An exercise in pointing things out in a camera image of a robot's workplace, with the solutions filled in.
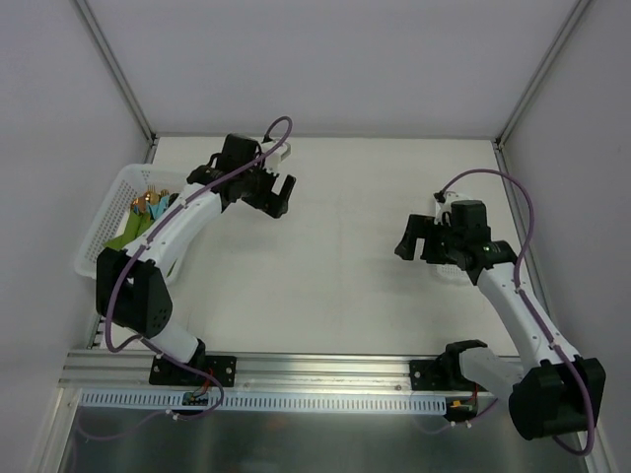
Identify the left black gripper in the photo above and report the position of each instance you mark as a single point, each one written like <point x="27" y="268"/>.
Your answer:
<point x="269" y="190"/>

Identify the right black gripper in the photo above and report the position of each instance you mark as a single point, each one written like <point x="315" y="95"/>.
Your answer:
<point x="426" y="241"/>

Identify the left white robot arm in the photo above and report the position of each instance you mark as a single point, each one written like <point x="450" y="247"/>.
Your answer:
<point x="131" y="286"/>

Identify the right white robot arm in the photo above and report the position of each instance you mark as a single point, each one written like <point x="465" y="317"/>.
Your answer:
<point x="554" y="391"/>

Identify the light blue rolled napkin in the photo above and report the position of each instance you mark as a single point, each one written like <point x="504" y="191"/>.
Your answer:
<point x="159" y="209"/>

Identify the green rolled napkin bundle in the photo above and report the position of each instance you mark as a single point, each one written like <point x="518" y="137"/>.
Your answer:
<point x="135" y="225"/>

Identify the white narrow utensil tray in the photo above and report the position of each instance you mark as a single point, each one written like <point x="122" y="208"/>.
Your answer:
<point x="450" y="273"/>

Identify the gold cutlery in basket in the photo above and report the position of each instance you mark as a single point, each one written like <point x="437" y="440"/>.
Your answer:
<point x="151" y="197"/>

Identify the white perforated basket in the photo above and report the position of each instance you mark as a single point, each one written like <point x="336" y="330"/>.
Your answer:
<point x="130" y="183"/>

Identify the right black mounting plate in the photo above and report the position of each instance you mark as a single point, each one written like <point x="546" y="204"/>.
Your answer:
<point x="440" y="374"/>

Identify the black mounting plate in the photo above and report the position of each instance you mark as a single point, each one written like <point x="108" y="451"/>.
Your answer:
<point x="440" y="374"/>
<point x="222" y="368"/>

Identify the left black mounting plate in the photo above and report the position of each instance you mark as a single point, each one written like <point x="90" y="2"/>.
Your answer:
<point x="222" y="368"/>

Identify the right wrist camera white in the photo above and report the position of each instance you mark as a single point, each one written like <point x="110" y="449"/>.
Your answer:
<point x="443" y="205"/>

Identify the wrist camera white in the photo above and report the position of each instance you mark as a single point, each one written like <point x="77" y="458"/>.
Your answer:
<point x="443" y="205"/>
<point x="274" y="160"/>

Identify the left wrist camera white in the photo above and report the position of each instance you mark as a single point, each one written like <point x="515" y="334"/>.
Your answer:
<point x="274" y="160"/>

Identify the white slotted cable duct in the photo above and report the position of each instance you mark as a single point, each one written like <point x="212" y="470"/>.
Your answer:
<point x="433" y="405"/>

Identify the left aluminium frame post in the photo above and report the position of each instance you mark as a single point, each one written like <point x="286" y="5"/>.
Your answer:
<point x="112" y="65"/>

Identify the aluminium frame post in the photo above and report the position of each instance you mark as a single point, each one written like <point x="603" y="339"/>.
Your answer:
<point x="576" y="14"/>
<point x="112" y="65"/>

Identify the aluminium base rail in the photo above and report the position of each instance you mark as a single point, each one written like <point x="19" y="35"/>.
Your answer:
<point x="256" y="372"/>

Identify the right aluminium frame post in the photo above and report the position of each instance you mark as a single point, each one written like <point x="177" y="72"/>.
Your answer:
<point x="576" y="14"/>

